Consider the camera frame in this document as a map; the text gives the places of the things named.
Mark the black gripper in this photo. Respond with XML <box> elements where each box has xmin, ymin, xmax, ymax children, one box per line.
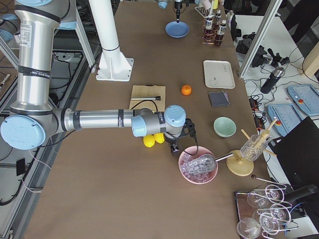
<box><xmin>164</xmin><ymin>118</ymin><xmax>196</xmax><ymax>154</ymax></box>
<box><xmin>175</xmin><ymin>9</ymin><xmax>180</xmax><ymax>23</ymax></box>

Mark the orange fruit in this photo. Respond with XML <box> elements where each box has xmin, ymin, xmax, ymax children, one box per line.
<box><xmin>180</xmin><ymin>85</ymin><xmax>192</xmax><ymax>96</ymax></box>

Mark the blue plate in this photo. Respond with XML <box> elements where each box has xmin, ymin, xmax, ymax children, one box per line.
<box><xmin>165</xmin><ymin>21</ymin><xmax>189</xmax><ymax>38</ymax></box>

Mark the upper whole lemon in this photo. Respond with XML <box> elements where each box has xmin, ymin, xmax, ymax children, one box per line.
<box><xmin>154</xmin><ymin>133</ymin><xmax>165</xmax><ymax>143</ymax></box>

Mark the whole lemon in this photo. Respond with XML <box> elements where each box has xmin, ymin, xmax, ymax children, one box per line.
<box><xmin>143</xmin><ymin>134</ymin><xmax>155</xmax><ymax>148</ymax></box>
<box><xmin>154</xmin><ymin>133</ymin><xmax>165</xmax><ymax>143</ymax></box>

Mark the mint green bowl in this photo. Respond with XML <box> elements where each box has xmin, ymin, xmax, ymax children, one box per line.
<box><xmin>213</xmin><ymin>117</ymin><xmax>237</xmax><ymax>137</ymax></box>

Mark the upper tea bottle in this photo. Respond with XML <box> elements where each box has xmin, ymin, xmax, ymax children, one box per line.
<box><xmin>204</xmin><ymin>16</ymin><xmax>213</xmax><ymax>42</ymax></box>

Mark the tea bottle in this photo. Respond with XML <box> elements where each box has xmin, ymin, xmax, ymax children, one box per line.
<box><xmin>204</xmin><ymin>16</ymin><xmax>213</xmax><ymax>42</ymax></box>
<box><xmin>214</xmin><ymin>20</ymin><xmax>227</xmax><ymax>46</ymax></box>
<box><xmin>213</xmin><ymin>10</ymin><xmax>221</xmax><ymax>30</ymax></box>

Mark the metal ice scoop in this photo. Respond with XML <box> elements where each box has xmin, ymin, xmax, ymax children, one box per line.
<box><xmin>194</xmin><ymin>153</ymin><xmax>233</xmax><ymax>174</ymax></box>

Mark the lower right tea bottle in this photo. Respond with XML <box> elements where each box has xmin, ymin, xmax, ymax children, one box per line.
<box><xmin>213</xmin><ymin>10</ymin><xmax>221</xmax><ymax>30</ymax></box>

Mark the grey folded cloth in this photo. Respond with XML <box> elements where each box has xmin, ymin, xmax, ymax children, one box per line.
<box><xmin>208</xmin><ymin>91</ymin><xmax>230</xmax><ymax>107</ymax></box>

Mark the lower whole lemon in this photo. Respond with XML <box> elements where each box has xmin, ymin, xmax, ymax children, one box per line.
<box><xmin>143</xmin><ymin>134</ymin><xmax>155</xmax><ymax>148</ymax></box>

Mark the steel muddler black tip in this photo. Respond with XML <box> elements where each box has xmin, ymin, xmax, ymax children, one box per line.
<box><xmin>131</xmin><ymin>96</ymin><xmax>161</xmax><ymax>101</ymax></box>

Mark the lower left tea bottle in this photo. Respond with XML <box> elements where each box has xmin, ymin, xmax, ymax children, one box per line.
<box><xmin>214</xmin><ymin>20</ymin><xmax>227</xmax><ymax>46</ymax></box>

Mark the pink ice bowl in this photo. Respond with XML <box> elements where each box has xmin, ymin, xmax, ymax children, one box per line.
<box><xmin>178</xmin><ymin>146</ymin><xmax>218</xmax><ymax>184</ymax></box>

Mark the wooden cutting board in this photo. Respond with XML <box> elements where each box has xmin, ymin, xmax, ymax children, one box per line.
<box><xmin>129</xmin><ymin>85</ymin><xmax>166</xmax><ymax>112</ymax></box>

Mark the wooden cup stand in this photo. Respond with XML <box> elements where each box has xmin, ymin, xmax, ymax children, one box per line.
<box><xmin>226</xmin><ymin>118</ymin><xmax>277</xmax><ymax>176</ymax></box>

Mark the cream rabbit tray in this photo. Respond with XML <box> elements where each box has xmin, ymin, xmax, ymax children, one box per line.
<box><xmin>203</xmin><ymin>60</ymin><xmax>235</xmax><ymax>89</ymax></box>

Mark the crystal glass on stand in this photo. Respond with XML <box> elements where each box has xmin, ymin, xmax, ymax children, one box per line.
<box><xmin>240</xmin><ymin>134</ymin><xmax>267</xmax><ymax>161</ymax></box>

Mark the dark blue thermos bottle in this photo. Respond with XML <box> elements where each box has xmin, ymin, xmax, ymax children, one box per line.
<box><xmin>260</xmin><ymin>67</ymin><xmax>285</xmax><ymax>94</ymax></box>

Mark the lower teach pendant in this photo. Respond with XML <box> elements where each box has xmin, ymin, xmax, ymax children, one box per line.
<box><xmin>267</xmin><ymin>104</ymin><xmax>303</xmax><ymax>136</ymax></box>

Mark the teach pendant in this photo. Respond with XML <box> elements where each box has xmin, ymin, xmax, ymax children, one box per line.
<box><xmin>267</xmin><ymin>104</ymin><xmax>303</xmax><ymax>136</ymax></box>
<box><xmin>287</xmin><ymin>84</ymin><xmax>319</xmax><ymax>116</ymax></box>

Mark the wine glass rack tray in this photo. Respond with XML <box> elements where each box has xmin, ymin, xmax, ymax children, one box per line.
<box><xmin>234</xmin><ymin>183</ymin><xmax>299</xmax><ymax>239</ymax></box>

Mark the black laptop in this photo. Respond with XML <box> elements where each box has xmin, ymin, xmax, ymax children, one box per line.
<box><xmin>269</xmin><ymin>117</ymin><xmax>319</xmax><ymax>186</ymax></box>

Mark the upper teach pendant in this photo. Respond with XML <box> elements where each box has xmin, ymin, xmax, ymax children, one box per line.
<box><xmin>287</xmin><ymin>84</ymin><xmax>319</xmax><ymax>116</ymax></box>

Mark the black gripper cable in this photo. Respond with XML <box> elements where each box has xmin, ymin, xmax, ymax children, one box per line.
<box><xmin>134</xmin><ymin>99</ymin><xmax>199</xmax><ymax>155</ymax></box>

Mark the copper wire bottle rack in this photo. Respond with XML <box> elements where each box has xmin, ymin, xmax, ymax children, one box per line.
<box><xmin>202</xmin><ymin>18</ymin><xmax>227</xmax><ymax>46</ymax></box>

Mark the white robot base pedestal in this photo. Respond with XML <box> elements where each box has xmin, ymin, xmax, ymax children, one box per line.
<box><xmin>89</xmin><ymin>0</ymin><xmax>134</xmax><ymax>82</ymax></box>

